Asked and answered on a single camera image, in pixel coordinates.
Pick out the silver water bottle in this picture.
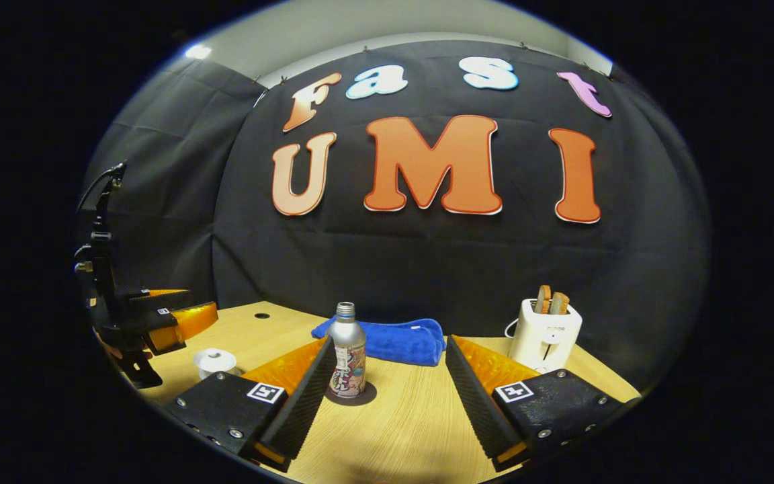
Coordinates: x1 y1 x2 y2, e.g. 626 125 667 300
328 302 368 399

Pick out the blue towel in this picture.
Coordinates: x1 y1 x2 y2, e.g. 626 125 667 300
311 317 447 367

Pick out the dark round coaster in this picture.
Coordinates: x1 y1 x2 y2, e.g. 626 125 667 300
325 381 378 406

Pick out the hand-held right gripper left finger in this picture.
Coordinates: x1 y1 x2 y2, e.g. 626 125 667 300
164 336 337 473

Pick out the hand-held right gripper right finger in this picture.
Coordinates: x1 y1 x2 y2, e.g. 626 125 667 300
445 334 642 473

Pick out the white toaster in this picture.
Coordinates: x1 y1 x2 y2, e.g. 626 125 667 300
508 298 583 374

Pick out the black backdrop cloth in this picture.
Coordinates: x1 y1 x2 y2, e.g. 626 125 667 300
78 40 710 394

